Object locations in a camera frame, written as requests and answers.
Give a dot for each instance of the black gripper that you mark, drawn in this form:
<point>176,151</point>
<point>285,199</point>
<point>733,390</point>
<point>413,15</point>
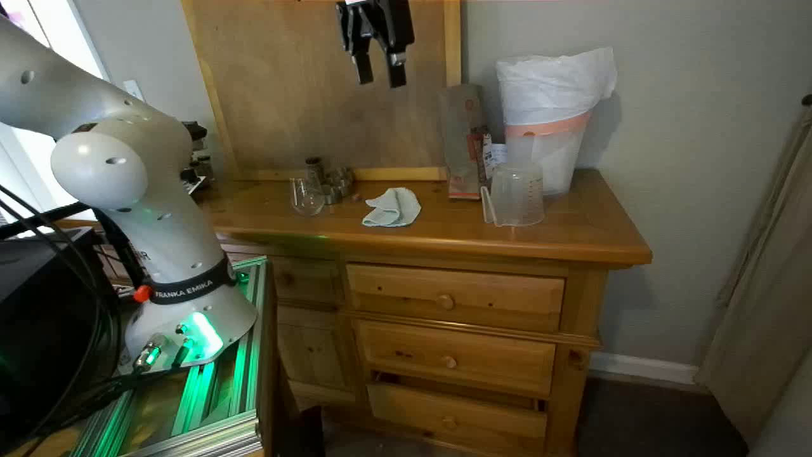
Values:
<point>387,20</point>

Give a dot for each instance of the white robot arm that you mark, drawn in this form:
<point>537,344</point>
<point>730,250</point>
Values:
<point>125,161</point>

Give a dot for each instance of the wooden back board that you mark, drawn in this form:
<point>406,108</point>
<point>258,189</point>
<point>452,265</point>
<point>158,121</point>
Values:
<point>283,89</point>

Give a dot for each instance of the light blue cloth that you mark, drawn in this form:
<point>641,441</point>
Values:
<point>392,208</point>

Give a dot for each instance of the clear glass bowl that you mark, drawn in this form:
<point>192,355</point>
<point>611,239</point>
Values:
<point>307,197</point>

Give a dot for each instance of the white lined trash bin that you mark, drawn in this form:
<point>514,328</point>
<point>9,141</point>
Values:
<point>547,108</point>

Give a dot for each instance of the clear plastic cup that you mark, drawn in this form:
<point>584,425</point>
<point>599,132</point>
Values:
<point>516,197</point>

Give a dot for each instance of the wooden dresser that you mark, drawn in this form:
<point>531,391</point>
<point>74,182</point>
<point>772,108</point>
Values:
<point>583,239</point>

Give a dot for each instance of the beige curtain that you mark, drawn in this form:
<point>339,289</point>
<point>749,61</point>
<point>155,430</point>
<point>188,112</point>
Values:
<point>767,298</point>

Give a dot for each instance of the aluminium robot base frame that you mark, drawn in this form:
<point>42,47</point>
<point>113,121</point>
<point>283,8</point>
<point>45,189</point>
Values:
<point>201,400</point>

